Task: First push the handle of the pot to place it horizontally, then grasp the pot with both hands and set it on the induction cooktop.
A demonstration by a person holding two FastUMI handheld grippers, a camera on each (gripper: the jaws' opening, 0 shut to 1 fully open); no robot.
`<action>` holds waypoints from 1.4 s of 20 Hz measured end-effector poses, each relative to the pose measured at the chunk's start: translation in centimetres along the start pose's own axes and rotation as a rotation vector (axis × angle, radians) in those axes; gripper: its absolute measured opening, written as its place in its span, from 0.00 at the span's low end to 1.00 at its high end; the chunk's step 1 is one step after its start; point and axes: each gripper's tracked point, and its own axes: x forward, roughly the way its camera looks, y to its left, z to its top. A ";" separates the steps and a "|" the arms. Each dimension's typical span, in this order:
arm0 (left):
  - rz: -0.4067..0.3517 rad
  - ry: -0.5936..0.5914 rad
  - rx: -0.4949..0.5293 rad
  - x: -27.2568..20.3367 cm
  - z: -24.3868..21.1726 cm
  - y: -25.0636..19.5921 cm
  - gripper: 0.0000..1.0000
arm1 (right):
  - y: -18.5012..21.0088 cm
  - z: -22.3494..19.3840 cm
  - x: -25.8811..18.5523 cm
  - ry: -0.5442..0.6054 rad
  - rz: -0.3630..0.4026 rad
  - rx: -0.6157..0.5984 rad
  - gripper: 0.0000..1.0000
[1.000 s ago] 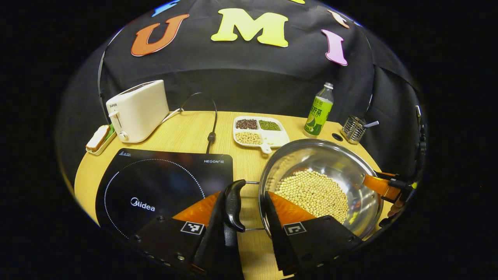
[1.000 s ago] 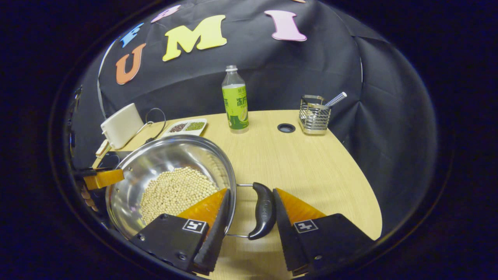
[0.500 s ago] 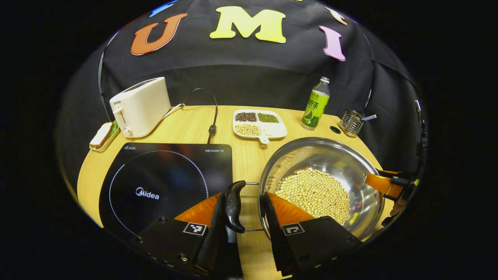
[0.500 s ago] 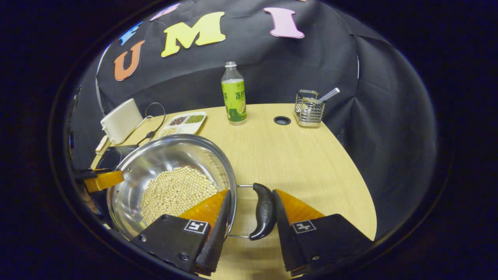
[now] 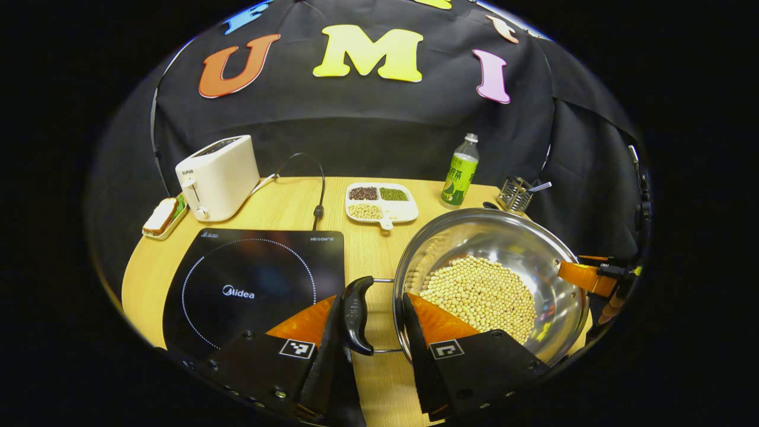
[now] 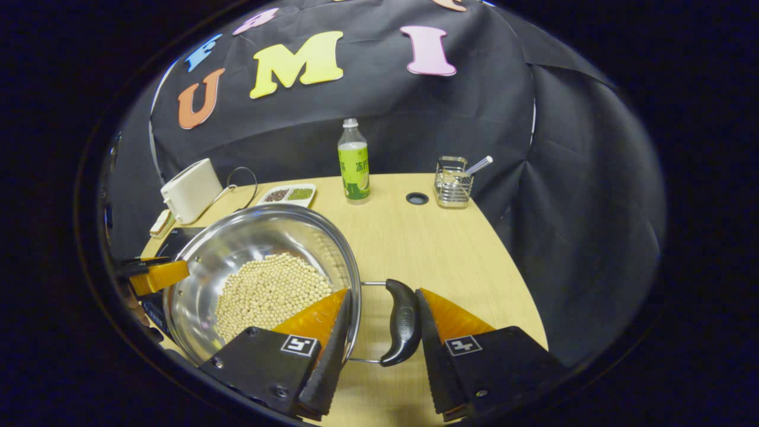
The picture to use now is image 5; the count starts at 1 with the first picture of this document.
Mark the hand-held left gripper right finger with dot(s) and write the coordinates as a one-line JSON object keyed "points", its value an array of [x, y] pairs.
{"points": [[424, 367]]}

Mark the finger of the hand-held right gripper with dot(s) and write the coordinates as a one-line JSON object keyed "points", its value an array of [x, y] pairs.
{"points": [[584, 277]]}

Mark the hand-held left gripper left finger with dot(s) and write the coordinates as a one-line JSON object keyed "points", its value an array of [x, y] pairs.
{"points": [[329, 379]]}

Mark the stainless steel pot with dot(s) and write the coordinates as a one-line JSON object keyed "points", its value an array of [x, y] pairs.
{"points": [[504, 237]]}

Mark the large pile of soybeans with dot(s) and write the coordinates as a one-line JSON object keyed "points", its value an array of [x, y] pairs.
{"points": [[480, 290]]}

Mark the black induction cooktop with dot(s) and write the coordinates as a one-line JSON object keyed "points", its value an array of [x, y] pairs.
{"points": [[237, 261]]}

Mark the white divided dish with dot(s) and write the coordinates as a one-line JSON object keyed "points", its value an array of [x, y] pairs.
{"points": [[409, 210]]}

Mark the green label drink bottle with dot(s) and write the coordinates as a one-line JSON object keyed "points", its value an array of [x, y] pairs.
{"points": [[459, 175]]}

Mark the small pile of soybeans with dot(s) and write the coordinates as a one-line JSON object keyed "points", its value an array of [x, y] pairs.
{"points": [[364, 211]]}

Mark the pile of green mung beans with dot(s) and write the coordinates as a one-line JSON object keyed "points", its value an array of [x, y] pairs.
{"points": [[394, 194]]}

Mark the pile of dark red beans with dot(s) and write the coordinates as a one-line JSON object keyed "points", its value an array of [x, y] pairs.
{"points": [[363, 193]]}

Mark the small white plate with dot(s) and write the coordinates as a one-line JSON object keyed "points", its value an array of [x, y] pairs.
{"points": [[178, 216]]}

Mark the white toaster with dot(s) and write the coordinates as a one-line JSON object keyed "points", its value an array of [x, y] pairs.
{"points": [[222, 178]]}

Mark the toast sandwich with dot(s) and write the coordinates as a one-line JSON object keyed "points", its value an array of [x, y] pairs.
{"points": [[160, 214]]}

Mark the black backdrop cloth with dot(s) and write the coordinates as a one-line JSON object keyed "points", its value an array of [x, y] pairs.
{"points": [[385, 130]]}

